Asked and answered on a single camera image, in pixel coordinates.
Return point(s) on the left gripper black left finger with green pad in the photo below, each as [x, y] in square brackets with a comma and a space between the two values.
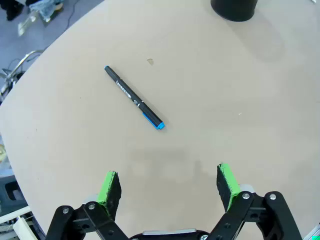
[110, 192]

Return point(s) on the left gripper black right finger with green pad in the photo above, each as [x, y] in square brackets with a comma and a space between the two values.
[226, 185]

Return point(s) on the black pen blue cap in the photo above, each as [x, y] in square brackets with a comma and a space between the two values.
[132, 96]

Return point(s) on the black mesh pen holder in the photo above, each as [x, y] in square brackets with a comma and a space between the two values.
[232, 8]

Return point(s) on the clear plastic packaging clutter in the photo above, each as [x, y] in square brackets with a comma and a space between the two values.
[42, 10]

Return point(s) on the chrome metal tube frame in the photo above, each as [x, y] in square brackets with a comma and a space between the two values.
[25, 56]

